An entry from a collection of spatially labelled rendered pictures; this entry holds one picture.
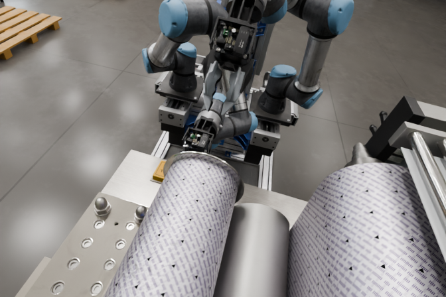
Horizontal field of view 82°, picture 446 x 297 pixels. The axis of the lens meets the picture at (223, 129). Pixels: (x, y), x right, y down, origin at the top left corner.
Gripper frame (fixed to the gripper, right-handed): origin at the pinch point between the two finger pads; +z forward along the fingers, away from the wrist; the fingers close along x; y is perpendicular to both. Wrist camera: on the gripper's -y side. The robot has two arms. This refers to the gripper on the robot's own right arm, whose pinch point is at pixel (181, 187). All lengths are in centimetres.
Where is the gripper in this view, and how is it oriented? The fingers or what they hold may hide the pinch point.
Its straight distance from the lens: 64.8
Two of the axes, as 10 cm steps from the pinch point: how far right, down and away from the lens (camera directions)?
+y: 1.6, -7.2, -6.8
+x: 9.6, 2.7, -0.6
